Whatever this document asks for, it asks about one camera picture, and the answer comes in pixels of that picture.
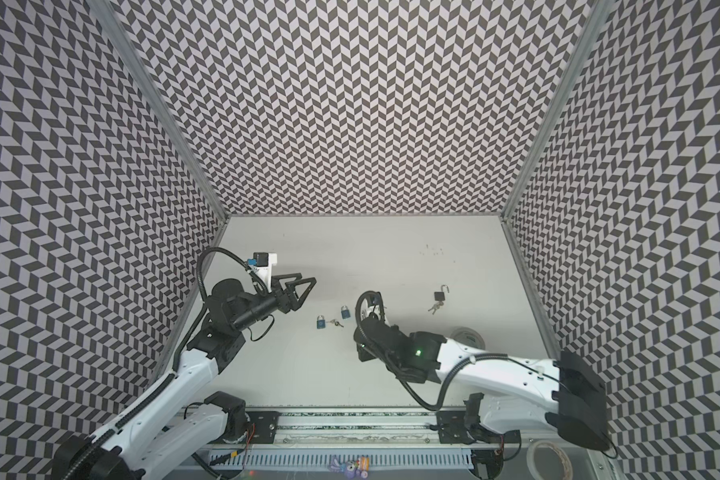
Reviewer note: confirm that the white tape roll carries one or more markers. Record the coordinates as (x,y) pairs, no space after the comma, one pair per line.
(547,460)

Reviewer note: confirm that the blue padlock with keys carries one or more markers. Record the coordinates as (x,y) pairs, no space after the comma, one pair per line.
(323,323)

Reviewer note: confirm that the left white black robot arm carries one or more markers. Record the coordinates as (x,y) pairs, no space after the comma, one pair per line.
(139,442)

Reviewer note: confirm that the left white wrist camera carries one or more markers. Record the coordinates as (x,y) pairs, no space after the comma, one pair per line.
(261,264)

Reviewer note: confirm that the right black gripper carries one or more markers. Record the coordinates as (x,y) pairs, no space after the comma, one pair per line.
(367,327)

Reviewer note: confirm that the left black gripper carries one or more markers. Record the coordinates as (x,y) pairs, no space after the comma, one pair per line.
(293,302)

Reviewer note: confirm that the white slotted cable duct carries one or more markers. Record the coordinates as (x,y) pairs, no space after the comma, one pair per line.
(323,460)

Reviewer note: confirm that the purple toy figure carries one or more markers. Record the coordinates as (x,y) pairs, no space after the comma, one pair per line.
(358,468)

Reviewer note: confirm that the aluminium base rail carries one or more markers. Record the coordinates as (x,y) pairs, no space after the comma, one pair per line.
(360,429)

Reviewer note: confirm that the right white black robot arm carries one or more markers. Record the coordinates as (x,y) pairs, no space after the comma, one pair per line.
(511,394)

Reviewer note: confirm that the small black padlock keys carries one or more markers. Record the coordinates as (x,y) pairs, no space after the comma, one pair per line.
(439,299)

